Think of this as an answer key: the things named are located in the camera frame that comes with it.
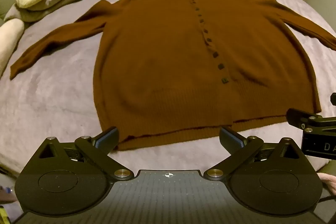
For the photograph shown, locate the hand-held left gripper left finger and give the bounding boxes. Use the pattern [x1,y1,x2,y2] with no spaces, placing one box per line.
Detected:
[35,126,134,181]

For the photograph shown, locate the pink fuzzy cloth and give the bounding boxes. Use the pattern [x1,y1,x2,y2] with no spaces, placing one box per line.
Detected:
[317,173,336,197]

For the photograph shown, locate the brown knit cardigan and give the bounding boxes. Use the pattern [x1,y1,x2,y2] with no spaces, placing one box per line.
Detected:
[10,0,336,151]

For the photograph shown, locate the purple bed sheet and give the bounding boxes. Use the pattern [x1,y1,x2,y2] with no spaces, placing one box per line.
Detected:
[0,0,336,180]

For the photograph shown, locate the white bolster pillow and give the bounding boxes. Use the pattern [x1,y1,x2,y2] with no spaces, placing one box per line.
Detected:
[0,19,25,77]

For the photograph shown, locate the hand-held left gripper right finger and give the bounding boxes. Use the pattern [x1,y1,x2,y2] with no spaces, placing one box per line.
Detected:
[203,126,305,181]

